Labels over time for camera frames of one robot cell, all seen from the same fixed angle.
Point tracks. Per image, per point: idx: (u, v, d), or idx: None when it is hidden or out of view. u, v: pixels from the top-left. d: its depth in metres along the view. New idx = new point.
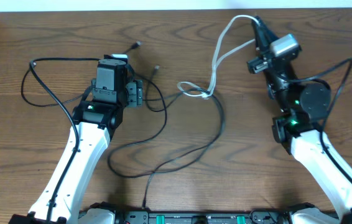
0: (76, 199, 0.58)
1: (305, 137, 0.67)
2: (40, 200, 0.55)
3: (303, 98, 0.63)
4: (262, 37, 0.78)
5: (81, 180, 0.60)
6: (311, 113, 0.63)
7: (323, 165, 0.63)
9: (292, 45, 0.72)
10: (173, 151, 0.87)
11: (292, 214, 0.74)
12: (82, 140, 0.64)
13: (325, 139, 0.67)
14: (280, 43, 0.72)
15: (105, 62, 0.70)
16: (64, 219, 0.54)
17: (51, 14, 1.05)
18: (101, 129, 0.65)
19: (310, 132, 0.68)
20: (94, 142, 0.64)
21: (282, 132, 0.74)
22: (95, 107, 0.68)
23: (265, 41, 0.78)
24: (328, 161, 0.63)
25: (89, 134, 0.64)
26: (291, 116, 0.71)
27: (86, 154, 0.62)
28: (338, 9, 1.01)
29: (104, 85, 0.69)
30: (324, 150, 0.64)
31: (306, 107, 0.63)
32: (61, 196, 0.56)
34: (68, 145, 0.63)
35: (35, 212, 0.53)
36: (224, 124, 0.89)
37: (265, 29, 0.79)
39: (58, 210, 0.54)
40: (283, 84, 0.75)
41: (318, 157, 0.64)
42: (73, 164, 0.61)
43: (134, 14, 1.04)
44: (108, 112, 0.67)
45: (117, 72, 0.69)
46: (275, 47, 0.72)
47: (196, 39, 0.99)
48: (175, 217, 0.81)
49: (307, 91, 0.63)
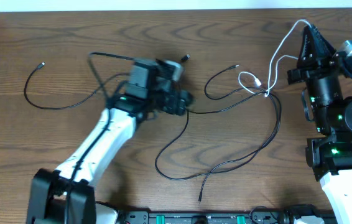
0: (99, 168, 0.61)
1: (341, 179, 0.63)
2: (68, 162, 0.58)
3: (347, 112, 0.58)
4: (318, 43, 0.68)
5: (106, 155, 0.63)
6: None
7: (351, 212, 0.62)
9: None
10: (173, 151, 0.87)
11: (295, 219, 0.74)
12: (113, 121, 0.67)
13: None
14: None
15: (140, 60, 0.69)
16: (86, 181, 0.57)
17: (51, 14, 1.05)
18: (129, 117, 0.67)
19: (351, 172, 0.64)
20: (124, 125, 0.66)
21: (317, 157, 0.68)
22: (128, 98, 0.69)
23: (322, 48, 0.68)
24: None
25: (120, 117, 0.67)
26: (329, 135, 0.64)
27: (115, 134, 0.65)
28: (336, 9, 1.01)
29: (136, 82, 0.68)
30: None
31: (350, 122, 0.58)
32: (87, 161, 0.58)
34: (99, 124, 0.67)
35: (61, 171, 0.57)
36: (224, 124, 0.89)
37: (318, 41, 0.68)
39: (82, 173, 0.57)
40: (326, 99, 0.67)
41: (349, 205, 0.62)
42: (102, 140, 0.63)
43: (134, 14, 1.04)
44: (139, 106, 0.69)
45: (150, 72, 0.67)
46: (347, 46, 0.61)
47: (196, 38, 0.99)
48: (176, 217, 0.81)
49: None
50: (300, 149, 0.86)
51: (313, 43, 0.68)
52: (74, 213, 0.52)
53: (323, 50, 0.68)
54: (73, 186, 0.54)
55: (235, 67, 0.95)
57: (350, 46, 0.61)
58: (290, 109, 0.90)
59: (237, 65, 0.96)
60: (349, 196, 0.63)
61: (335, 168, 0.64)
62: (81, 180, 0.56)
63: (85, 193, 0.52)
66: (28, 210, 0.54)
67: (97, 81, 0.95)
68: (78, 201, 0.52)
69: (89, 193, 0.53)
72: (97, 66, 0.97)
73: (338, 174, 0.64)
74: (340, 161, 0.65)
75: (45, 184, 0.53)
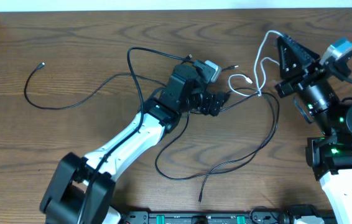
0: (121, 168, 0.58)
1: (341, 178, 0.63)
2: (96, 152, 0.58)
3: (349, 116, 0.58)
4: (298, 51, 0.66)
5: (130, 157, 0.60)
6: None
7: (351, 212, 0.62)
9: (347, 48, 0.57)
10: (174, 152, 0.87)
11: (295, 219, 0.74)
12: (143, 125, 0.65)
13: None
14: (338, 49, 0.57)
15: (180, 70, 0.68)
16: (109, 174, 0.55)
17: (51, 14, 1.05)
18: (159, 125, 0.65)
19: (350, 171, 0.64)
20: (155, 131, 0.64)
21: (317, 157, 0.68)
22: (161, 107, 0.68)
23: (303, 55, 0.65)
24: None
25: (153, 121, 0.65)
26: (331, 136, 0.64)
27: (144, 137, 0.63)
28: (336, 9, 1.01)
29: (171, 94, 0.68)
30: None
31: (351, 125, 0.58)
32: (113, 157, 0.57)
34: (131, 124, 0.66)
35: (88, 159, 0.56)
36: (224, 124, 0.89)
37: (296, 48, 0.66)
39: (107, 167, 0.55)
40: (323, 102, 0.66)
41: (349, 205, 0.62)
42: (130, 141, 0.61)
43: (134, 14, 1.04)
44: (170, 116, 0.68)
45: (186, 86, 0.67)
46: (333, 51, 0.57)
47: (196, 38, 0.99)
48: (176, 217, 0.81)
49: None
50: (300, 149, 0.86)
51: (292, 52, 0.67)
52: (92, 203, 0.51)
53: (307, 56, 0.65)
54: (97, 177, 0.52)
55: (235, 68, 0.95)
57: (336, 51, 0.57)
58: (290, 109, 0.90)
59: (237, 66, 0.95)
60: (349, 196, 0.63)
61: (335, 168, 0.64)
62: (104, 173, 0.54)
63: (107, 187, 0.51)
66: (49, 187, 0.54)
67: (97, 81, 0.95)
68: (98, 194, 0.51)
69: (112, 188, 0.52)
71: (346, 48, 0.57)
72: (97, 66, 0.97)
73: (338, 173, 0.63)
74: (340, 161, 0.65)
75: (71, 170, 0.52)
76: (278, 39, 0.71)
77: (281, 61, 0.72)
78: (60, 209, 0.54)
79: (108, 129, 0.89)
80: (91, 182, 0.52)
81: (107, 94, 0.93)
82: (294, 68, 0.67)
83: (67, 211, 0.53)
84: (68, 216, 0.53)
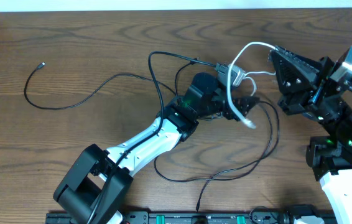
0: (139, 167, 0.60)
1: (341, 179, 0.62)
2: (117, 147, 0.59)
3: None
4: (300, 66, 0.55)
5: (148, 158, 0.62)
6: None
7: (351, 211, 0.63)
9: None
10: (175, 153, 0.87)
11: (295, 219, 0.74)
12: (163, 129, 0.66)
13: None
14: None
15: (198, 82, 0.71)
16: (127, 170, 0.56)
17: (51, 14, 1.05)
18: (176, 131, 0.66)
19: (349, 172, 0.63)
20: (172, 136, 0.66)
21: (317, 158, 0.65)
22: (180, 114, 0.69)
23: (306, 68, 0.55)
24: None
25: (171, 127, 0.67)
26: (336, 149, 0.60)
27: (163, 140, 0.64)
28: (336, 9, 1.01)
29: (189, 104, 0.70)
30: None
31: None
32: (132, 155, 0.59)
34: (150, 127, 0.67)
35: (109, 152, 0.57)
36: (223, 124, 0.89)
37: (296, 63, 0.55)
39: (126, 163, 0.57)
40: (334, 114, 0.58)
41: (349, 205, 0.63)
42: (149, 142, 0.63)
43: (134, 14, 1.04)
44: (187, 123, 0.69)
45: (204, 98, 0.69)
46: (351, 67, 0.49)
47: (196, 38, 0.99)
48: (176, 217, 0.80)
49: None
50: (300, 149, 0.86)
51: (293, 68, 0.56)
52: (107, 196, 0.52)
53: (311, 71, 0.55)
54: (117, 172, 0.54)
55: None
57: None
58: None
59: None
60: (350, 197, 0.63)
61: (335, 168, 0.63)
62: (124, 168, 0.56)
63: (126, 182, 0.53)
66: (66, 177, 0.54)
67: (97, 81, 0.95)
68: (117, 187, 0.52)
69: (130, 183, 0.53)
71: None
72: (97, 66, 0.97)
73: (338, 174, 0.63)
74: (341, 161, 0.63)
75: (93, 161, 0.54)
76: (270, 53, 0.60)
77: (277, 74, 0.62)
78: (73, 200, 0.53)
79: (108, 129, 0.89)
80: (111, 175, 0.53)
81: (107, 94, 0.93)
82: (296, 84, 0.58)
83: (80, 202, 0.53)
84: (79, 208, 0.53)
